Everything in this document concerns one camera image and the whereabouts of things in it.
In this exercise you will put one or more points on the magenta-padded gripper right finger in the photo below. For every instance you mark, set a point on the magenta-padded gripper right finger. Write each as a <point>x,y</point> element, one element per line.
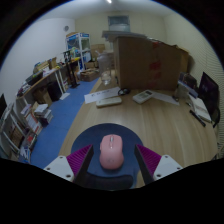
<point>166,166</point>

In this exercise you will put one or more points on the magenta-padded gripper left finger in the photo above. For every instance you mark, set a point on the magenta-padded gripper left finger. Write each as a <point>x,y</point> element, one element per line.
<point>61,166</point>

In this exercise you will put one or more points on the pink computer mouse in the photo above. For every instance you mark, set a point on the pink computer mouse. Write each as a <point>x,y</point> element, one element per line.
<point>111,153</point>

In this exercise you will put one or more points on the stack of books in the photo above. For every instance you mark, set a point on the stack of books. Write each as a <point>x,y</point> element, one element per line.
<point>43,115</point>

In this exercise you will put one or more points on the shelf unit with books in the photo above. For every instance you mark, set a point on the shelf unit with books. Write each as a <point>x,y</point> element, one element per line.
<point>15,133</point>

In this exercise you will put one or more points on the open white book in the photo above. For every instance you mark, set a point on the open white book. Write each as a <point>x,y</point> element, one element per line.
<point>201,108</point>

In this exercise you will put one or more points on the white remote control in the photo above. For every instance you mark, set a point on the white remote control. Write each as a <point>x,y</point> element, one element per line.
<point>143,96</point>

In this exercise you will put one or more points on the black bin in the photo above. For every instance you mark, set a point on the black bin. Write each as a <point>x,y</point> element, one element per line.
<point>55,90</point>

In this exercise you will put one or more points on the blue book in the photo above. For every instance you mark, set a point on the blue book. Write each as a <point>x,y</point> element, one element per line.
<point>193,91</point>

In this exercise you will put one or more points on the white flat rectangular device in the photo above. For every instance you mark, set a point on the white flat rectangular device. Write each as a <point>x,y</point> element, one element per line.
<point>109,101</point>

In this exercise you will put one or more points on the printed white paper sheet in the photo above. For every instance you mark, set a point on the printed white paper sheet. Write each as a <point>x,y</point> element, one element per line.
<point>101,95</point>

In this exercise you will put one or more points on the black office chair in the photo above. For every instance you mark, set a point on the black office chair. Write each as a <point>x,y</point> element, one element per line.
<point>209,91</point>

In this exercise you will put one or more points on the small black round object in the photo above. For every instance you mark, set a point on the small black round object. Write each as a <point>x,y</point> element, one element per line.
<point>124,91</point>

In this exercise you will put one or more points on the wooden side desk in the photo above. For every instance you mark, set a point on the wooden side desk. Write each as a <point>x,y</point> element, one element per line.
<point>41,79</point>

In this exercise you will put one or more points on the dark bag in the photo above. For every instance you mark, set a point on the dark bag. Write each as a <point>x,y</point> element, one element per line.
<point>190,80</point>

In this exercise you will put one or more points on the black floor stand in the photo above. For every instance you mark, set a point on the black floor stand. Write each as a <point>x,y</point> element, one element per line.
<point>71,71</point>

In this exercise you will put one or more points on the open cardboard box with items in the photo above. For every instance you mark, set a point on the open cardboard box with items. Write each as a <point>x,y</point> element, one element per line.
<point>89,75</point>

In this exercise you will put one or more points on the large brown cardboard box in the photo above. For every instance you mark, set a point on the large brown cardboard box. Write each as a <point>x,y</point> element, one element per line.
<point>150,65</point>

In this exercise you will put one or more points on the clear plastic water jug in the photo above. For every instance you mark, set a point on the clear plastic water jug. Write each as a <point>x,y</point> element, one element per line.
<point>106,68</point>

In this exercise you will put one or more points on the blue white cabinet machine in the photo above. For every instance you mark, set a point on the blue white cabinet machine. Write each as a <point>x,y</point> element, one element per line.
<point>78,46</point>

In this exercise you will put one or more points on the grey flat board stack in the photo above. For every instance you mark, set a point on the grey flat board stack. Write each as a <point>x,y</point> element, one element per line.
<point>125,35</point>

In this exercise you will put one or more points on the ceiling light tube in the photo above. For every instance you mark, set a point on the ceiling light tube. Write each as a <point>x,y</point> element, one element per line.
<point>109,1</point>

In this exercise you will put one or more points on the round wall clock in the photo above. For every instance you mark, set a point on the round wall clock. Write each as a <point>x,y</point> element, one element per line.
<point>66,28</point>

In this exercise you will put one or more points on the small wall window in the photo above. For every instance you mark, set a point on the small wall window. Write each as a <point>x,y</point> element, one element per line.
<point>119,23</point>

